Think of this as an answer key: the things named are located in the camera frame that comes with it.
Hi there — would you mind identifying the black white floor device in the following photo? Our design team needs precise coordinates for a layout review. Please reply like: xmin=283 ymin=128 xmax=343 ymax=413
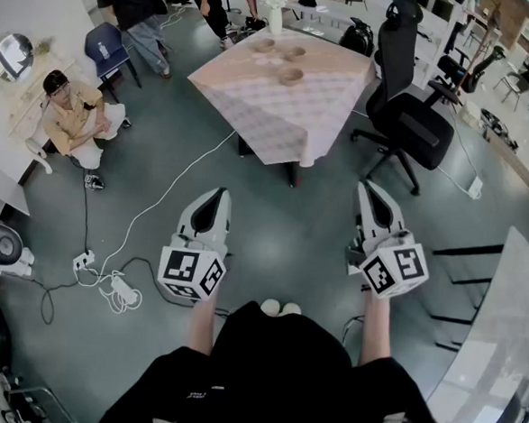
xmin=82 ymin=172 xmax=107 ymax=194

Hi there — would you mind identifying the round wall mirror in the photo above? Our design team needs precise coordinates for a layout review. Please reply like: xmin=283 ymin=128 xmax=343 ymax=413
xmin=0 ymin=32 xmax=37 ymax=85

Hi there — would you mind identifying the brown ceramic bowl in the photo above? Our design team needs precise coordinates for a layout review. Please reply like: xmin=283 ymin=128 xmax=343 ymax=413
xmin=251 ymin=36 xmax=277 ymax=56
xmin=281 ymin=43 xmax=307 ymax=63
xmin=276 ymin=66 xmax=306 ymax=87

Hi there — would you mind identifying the black office chair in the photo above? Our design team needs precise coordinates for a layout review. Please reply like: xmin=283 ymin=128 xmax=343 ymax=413
xmin=346 ymin=0 xmax=470 ymax=200

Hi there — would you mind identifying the white vase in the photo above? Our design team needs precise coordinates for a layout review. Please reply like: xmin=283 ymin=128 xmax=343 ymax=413
xmin=267 ymin=5 xmax=286 ymax=38

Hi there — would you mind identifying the metal wire rack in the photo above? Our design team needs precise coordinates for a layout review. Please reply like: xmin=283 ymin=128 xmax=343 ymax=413
xmin=0 ymin=380 xmax=83 ymax=423

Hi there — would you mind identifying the person's right forearm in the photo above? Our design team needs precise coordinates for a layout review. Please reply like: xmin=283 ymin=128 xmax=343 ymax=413
xmin=355 ymin=288 xmax=397 ymax=371

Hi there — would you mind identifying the black metal rack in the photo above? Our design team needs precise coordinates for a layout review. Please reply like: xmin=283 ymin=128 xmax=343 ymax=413
xmin=424 ymin=238 xmax=506 ymax=355

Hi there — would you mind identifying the white floor cable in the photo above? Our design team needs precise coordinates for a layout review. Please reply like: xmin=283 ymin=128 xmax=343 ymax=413
xmin=87 ymin=121 xmax=238 ymax=295

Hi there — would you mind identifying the white power strip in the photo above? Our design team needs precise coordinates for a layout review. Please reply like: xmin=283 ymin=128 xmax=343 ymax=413
xmin=465 ymin=176 xmax=486 ymax=200
xmin=70 ymin=248 xmax=97 ymax=274

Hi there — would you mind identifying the pink checked tablecloth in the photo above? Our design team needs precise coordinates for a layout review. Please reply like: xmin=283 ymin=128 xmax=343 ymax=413
xmin=180 ymin=17 xmax=380 ymax=173

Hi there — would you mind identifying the white black-faced device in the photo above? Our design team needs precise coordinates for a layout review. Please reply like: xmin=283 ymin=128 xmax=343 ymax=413
xmin=0 ymin=221 xmax=38 ymax=280

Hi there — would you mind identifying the grey stone counter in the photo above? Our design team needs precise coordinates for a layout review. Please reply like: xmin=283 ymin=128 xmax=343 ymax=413
xmin=424 ymin=220 xmax=529 ymax=423

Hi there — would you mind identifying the black table base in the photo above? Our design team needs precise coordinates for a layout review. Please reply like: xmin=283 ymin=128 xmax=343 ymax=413
xmin=233 ymin=131 xmax=307 ymax=189

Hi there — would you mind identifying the grey chair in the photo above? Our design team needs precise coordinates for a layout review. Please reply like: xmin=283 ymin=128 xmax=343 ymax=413
xmin=491 ymin=69 xmax=529 ymax=113

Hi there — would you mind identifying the white long table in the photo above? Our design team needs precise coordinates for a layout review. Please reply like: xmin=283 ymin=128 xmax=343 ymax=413
xmin=280 ymin=0 xmax=447 ymax=52

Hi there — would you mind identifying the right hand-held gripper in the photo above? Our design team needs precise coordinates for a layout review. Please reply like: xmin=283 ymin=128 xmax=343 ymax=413
xmin=341 ymin=179 xmax=438 ymax=304

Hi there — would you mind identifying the person's left forearm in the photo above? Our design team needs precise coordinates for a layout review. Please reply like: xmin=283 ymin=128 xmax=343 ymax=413
xmin=183 ymin=298 xmax=219 ymax=357

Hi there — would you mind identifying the black backpack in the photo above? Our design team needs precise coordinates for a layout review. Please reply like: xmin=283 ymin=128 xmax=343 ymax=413
xmin=337 ymin=15 xmax=378 ymax=58

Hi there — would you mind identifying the person's black shirt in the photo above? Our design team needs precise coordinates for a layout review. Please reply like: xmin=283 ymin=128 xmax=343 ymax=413
xmin=96 ymin=288 xmax=456 ymax=423

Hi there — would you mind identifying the white power strip coiled cable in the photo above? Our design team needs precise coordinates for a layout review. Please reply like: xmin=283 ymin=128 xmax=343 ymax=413
xmin=96 ymin=269 xmax=146 ymax=317

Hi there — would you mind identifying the blue chair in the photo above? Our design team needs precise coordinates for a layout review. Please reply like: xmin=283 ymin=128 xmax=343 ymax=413
xmin=81 ymin=20 xmax=148 ymax=91

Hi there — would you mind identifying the wooden coat stand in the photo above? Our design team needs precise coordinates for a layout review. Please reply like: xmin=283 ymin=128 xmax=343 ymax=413
xmin=452 ymin=2 xmax=506 ymax=104

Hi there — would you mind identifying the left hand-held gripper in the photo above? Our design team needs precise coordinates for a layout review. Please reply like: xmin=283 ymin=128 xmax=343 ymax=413
xmin=155 ymin=184 xmax=239 ymax=308

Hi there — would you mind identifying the black mesh chair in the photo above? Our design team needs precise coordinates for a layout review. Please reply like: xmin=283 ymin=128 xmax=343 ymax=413
xmin=433 ymin=40 xmax=507 ymax=98

